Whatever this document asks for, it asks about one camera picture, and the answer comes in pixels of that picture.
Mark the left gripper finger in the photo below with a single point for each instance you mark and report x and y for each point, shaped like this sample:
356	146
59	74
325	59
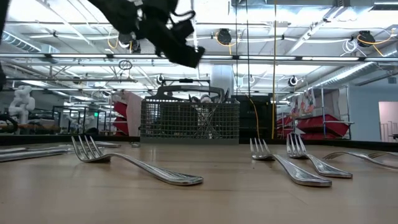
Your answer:
186	48
186	59

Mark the silver dinner fork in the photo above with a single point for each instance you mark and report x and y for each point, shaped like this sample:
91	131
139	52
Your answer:
382	154
161	174
326	169
298	175
373	160

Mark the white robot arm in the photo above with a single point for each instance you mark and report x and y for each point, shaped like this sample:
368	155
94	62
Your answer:
21	104

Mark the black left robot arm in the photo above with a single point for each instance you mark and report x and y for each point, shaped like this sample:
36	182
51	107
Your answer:
115	12

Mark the grey mesh cutlery basket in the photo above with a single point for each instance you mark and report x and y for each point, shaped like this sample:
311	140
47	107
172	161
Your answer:
174	124

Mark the pale pink board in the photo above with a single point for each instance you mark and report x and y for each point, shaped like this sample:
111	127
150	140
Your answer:
135	115

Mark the long fluorescent light strip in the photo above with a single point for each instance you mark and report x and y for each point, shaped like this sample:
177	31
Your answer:
264	58

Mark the red plastic storage bin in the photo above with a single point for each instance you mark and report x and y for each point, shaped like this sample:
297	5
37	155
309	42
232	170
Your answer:
120	109
121	126
323	124
284	124

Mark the colourful poster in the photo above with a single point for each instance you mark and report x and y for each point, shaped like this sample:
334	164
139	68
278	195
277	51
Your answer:
306	102

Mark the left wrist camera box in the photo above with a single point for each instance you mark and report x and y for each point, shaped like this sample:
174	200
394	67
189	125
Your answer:
183	31

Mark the black frame workbench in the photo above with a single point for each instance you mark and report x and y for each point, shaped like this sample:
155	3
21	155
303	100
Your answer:
77	107

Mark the silver ventilation duct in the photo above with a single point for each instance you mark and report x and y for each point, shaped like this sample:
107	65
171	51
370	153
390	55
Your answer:
357	73
18	42

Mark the black aluminium table frame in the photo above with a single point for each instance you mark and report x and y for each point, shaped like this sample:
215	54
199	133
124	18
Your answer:
46	140

